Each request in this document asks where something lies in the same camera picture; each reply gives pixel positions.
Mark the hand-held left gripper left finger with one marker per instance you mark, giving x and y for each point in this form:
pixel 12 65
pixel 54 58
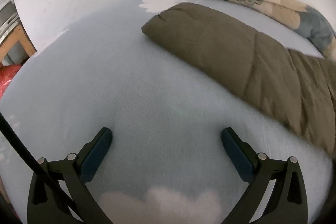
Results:
pixel 95 158

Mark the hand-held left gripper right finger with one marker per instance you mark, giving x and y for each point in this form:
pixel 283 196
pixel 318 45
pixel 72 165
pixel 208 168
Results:
pixel 237 158

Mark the olive quilted jacket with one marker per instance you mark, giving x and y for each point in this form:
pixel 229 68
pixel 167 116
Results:
pixel 223 43

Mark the light blue cloud bedsheet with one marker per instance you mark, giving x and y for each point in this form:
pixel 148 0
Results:
pixel 105 82

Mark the red plastic bag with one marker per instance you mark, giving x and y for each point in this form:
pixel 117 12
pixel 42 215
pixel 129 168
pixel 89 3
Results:
pixel 8 79

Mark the grey metal rack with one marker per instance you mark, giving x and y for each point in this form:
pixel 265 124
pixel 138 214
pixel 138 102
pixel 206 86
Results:
pixel 6 16

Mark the wooden frame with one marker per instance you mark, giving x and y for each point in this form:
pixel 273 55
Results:
pixel 15 36

